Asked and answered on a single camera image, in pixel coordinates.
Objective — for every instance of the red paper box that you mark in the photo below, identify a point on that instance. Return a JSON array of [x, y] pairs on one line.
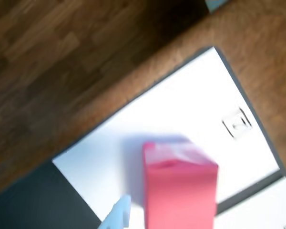
[[178, 190]]

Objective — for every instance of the white paper sheet marked 1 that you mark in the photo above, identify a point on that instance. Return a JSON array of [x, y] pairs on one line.
[[257, 207]]

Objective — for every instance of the black mat with WROB print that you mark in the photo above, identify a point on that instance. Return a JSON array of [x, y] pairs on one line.
[[38, 198]]

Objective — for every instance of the white paper sheet marked 2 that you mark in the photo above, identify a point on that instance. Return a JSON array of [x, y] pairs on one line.
[[181, 107]]

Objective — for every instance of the pale blue object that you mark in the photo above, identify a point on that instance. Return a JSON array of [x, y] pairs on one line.
[[215, 5]]

